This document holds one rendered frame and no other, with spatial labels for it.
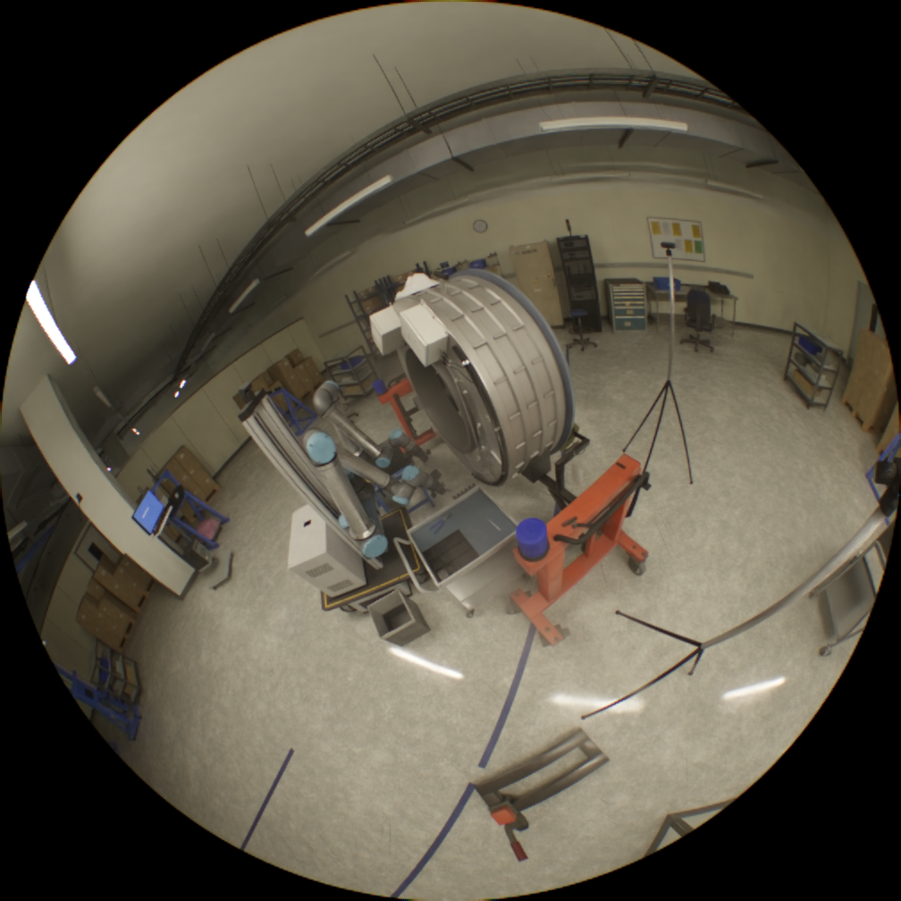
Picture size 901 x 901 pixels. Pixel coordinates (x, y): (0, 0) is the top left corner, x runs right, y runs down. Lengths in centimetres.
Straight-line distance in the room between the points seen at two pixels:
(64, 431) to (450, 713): 566
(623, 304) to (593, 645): 536
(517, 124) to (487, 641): 538
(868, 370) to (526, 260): 687
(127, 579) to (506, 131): 1034
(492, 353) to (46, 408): 572
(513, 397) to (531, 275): 494
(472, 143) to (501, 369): 369
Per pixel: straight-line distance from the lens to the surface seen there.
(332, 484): 124
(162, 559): 539
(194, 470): 741
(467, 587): 185
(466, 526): 163
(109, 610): 839
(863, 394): 634
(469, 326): 128
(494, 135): 439
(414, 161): 466
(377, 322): 183
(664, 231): 693
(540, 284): 606
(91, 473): 523
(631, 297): 580
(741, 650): 242
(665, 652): 212
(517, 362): 129
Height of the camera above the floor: 196
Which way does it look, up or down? 37 degrees down
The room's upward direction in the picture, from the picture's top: 23 degrees counter-clockwise
